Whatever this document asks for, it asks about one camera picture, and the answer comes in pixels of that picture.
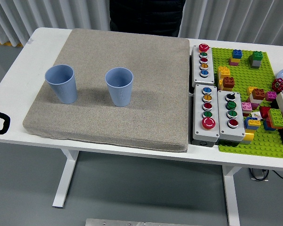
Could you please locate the blue ribbed cup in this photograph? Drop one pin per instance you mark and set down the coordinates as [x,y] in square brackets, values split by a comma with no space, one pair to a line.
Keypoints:
[63,91]
[119,94]

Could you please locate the grey-brown mat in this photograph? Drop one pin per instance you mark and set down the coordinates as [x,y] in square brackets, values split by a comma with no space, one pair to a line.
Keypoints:
[132,117]

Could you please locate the grey five-button control box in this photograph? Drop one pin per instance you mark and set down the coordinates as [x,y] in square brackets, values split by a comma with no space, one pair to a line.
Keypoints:
[198,131]
[210,80]

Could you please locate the grey four-button control box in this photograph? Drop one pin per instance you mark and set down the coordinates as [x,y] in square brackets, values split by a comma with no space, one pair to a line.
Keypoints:
[226,133]

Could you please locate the large yellow toy brick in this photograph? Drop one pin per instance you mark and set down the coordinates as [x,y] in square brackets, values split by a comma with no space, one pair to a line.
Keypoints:
[224,72]

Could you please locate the brown toy brick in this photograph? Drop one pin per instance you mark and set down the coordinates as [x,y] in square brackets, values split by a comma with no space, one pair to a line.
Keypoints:
[228,83]
[258,94]

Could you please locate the person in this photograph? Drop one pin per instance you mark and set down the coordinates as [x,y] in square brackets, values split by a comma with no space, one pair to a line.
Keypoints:
[146,16]

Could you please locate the white table leg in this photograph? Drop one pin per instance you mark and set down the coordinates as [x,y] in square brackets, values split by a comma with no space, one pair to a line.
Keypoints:
[232,200]
[64,179]

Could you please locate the pink toy brick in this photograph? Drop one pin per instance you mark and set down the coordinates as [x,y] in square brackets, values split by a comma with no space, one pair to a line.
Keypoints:
[233,63]
[246,107]

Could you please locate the green brick baseplate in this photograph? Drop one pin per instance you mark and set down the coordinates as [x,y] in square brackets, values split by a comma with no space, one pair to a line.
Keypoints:
[243,75]

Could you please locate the blue and yellow brick stack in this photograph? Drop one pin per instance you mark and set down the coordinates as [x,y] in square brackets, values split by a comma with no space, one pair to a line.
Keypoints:
[250,123]

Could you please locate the clear yellow toy brick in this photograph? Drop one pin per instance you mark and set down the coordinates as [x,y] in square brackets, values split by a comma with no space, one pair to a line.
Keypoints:
[248,136]

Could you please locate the blue toy brick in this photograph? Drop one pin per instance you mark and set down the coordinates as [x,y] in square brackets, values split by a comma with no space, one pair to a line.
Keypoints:
[237,54]

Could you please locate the white and pink brick stack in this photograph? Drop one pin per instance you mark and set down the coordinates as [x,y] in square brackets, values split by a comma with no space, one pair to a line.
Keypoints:
[254,102]

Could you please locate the red toy brick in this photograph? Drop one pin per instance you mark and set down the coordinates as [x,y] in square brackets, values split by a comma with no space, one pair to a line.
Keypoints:
[264,111]

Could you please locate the grey toy brick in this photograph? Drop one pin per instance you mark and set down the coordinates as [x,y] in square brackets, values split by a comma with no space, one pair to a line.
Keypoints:
[255,64]

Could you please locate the green toy brick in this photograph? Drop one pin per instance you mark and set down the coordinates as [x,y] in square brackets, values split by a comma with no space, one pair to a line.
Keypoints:
[257,56]

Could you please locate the magenta toy brick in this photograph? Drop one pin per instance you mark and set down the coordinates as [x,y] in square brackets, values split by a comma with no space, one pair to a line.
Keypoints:
[270,96]

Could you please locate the green topped brick stack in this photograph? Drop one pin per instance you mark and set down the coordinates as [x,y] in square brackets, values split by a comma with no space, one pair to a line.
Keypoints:
[276,117]

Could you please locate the white curtain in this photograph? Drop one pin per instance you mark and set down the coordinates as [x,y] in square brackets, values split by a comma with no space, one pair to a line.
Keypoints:
[37,14]

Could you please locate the yellow floor tape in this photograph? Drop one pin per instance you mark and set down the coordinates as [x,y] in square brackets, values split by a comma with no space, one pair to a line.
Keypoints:
[4,43]

